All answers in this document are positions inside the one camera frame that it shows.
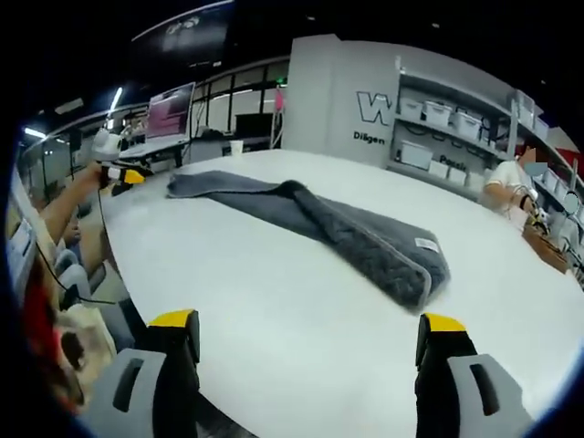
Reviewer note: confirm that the dark grey towel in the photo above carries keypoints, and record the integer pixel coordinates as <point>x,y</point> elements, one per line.
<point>328,219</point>

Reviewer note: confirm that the person's left hand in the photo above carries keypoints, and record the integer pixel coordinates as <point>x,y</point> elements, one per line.
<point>93,175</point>

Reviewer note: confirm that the large purple display screen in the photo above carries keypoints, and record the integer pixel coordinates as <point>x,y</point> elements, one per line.
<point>169,114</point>

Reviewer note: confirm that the white paper cup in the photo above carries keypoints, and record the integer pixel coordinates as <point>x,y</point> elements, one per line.
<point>236,148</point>

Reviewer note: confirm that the brown wooden tray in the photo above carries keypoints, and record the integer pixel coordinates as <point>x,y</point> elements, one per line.
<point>545,248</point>

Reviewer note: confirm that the group of white storage boxes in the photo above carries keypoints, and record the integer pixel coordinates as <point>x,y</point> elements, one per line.
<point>447,116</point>

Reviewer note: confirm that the grey metal shelving unit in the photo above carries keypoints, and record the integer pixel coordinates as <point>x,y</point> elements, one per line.
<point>456,114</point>

